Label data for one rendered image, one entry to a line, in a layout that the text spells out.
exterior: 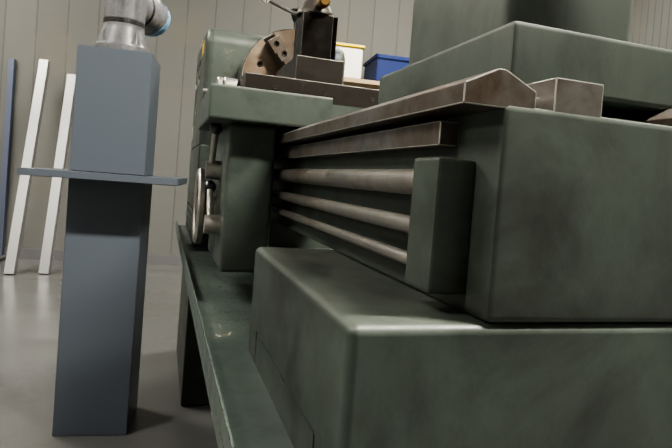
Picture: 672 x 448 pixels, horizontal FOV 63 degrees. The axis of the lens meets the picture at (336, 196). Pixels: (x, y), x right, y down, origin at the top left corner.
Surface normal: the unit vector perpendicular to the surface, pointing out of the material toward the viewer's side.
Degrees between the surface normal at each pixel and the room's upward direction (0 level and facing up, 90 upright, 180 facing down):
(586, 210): 90
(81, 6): 90
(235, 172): 90
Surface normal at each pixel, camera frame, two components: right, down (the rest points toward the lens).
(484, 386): 0.29, 0.04
